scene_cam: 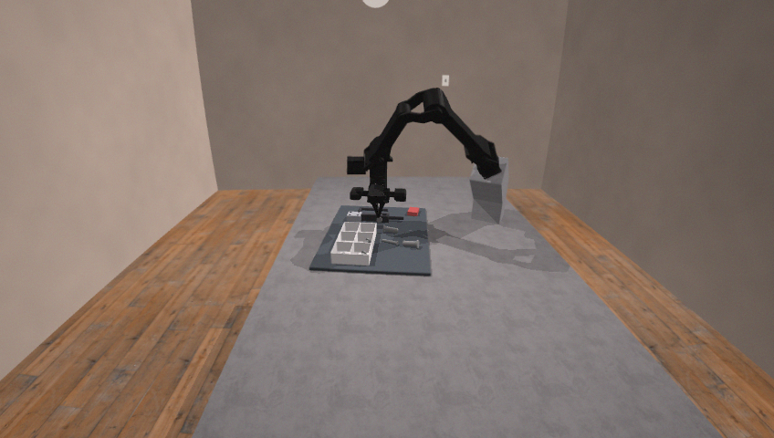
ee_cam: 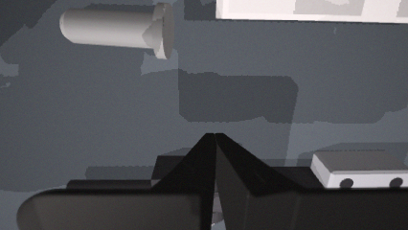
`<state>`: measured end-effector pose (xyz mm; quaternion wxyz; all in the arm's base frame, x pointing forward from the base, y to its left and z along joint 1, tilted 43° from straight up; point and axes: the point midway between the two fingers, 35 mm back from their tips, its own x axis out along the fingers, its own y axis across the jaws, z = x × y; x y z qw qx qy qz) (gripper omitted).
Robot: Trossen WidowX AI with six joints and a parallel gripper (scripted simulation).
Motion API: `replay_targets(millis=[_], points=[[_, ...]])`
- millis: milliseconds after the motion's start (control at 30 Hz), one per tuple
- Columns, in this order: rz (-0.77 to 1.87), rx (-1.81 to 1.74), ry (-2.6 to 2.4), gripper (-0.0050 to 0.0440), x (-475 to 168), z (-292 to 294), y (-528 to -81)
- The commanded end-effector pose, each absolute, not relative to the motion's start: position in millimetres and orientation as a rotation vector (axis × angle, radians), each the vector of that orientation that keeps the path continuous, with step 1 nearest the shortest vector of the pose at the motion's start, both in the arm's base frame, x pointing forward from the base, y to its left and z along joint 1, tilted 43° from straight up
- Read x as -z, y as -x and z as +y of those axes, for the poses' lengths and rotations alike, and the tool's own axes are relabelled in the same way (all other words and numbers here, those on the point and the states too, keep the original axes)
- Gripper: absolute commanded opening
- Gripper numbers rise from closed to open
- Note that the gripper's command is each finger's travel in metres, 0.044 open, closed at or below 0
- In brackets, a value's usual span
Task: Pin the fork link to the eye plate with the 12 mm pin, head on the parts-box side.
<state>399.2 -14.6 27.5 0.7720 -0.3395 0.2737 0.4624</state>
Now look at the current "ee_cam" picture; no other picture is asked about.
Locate white compartment tray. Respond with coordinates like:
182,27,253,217
216,0,408,23

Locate grey metal clevis fork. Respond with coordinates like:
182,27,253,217
66,155,224,224

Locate white block with two dark holes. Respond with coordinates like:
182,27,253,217
311,150,408,188

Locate dark grey flat slab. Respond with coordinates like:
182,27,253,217
0,0,408,230

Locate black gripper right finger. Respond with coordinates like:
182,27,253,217
215,133,408,230

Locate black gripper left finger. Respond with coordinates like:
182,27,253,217
16,133,216,230

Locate white headed pin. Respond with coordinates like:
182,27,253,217
59,2,174,59

